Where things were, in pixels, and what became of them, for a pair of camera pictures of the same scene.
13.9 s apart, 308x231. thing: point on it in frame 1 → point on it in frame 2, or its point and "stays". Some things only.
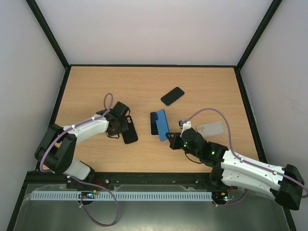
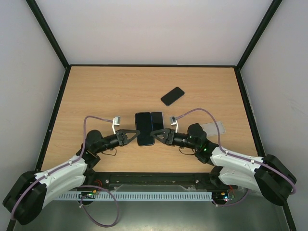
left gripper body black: [120, 128] → [107, 146]
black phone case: [131, 135] → [143, 123]
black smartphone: [154, 129] stays
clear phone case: [211, 129] stays
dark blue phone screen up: [172, 96] stays
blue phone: [162, 123] → [143, 123]
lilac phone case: [154, 131] stays
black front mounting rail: [154, 180] stays
